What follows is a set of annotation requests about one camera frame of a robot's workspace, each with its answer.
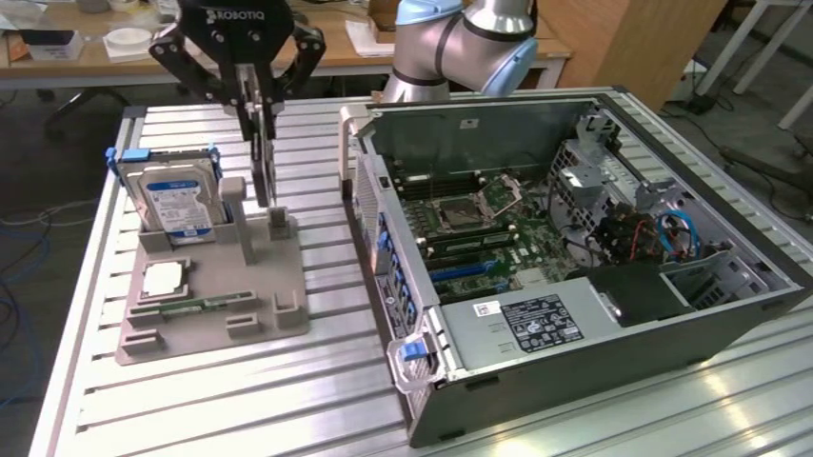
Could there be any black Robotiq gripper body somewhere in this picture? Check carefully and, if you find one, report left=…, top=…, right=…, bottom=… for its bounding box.
left=176, top=0, right=297, bottom=92

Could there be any black graphics card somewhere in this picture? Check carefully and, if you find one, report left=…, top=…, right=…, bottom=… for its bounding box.
left=234, top=64, right=280, bottom=209

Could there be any blue expansion slot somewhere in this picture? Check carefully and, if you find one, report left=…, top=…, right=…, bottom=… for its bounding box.
left=431, top=260, right=497, bottom=283

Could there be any wooden desk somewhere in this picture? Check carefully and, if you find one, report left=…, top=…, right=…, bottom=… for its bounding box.
left=0, top=0, right=572, bottom=91

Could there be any white round container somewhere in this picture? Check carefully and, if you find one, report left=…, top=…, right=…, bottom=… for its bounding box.
left=102, top=27, right=161, bottom=64

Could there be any white paper stack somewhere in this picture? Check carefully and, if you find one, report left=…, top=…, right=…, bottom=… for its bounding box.
left=344, top=18, right=399, bottom=59

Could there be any cardboard box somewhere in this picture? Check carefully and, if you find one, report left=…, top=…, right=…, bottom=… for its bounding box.
left=367, top=0, right=403, bottom=32

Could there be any black chair base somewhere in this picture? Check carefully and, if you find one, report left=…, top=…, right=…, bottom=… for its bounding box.
left=41, top=87, right=129, bottom=140

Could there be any blue disk caddy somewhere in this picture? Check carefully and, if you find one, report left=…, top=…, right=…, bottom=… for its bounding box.
left=104, top=145, right=222, bottom=191

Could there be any white box with dark lid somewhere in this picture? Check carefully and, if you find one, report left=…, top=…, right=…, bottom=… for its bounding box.
left=17, top=29, right=85, bottom=62

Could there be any hard disk with blue label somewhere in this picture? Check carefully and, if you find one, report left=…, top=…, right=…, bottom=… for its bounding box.
left=122, top=160, right=230, bottom=240

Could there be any CPU socket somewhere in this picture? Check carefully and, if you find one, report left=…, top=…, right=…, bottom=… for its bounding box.
left=431, top=197, right=488, bottom=230

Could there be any metal socket cover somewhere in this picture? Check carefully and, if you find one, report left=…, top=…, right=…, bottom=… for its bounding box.
left=473, top=173, right=525, bottom=213

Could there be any grey parts rack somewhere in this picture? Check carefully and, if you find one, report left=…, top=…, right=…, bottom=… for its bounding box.
left=113, top=175, right=312, bottom=368

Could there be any silver CPU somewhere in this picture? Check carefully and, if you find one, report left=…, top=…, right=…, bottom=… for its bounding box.
left=140, top=263, right=192, bottom=297

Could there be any black installed RAM stick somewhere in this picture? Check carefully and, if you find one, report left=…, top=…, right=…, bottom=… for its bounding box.
left=423, top=227, right=516, bottom=254

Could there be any green RAM stick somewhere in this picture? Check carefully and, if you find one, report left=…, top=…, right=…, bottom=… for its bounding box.
left=157, top=292, right=248, bottom=318

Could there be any wooden cabinet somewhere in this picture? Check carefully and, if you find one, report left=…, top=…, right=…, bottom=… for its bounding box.
left=538, top=0, right=728, bottom=104

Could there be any metal disk bay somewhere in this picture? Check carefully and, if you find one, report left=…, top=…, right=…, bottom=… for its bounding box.
left=548, top=140, right=642, bottom=230

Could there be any green motherboard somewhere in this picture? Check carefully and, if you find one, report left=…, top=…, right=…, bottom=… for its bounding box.
left=392, top=161, right=572, bottom=306

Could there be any blue case latch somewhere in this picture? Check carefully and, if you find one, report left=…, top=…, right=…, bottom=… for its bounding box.
left=399, top=335, right=425, bottom=364

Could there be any grey power supply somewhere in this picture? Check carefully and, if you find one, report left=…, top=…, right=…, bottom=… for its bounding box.
left=436, top=278, right=620, bottom=372

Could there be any open black PC case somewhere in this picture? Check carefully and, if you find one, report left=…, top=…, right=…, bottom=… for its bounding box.
left=337, top=85, right=813, bottom=448

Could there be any red wire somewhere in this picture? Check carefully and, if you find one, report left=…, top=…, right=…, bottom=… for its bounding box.
left=627, top=216, right=659, bottom=261

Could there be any white table frame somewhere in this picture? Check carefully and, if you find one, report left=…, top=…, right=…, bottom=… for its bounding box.
left=695, top=0, right=813, bottom=130

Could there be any blue wire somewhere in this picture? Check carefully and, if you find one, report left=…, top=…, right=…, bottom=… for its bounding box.
left=656, top=211, right=703, bottom=261

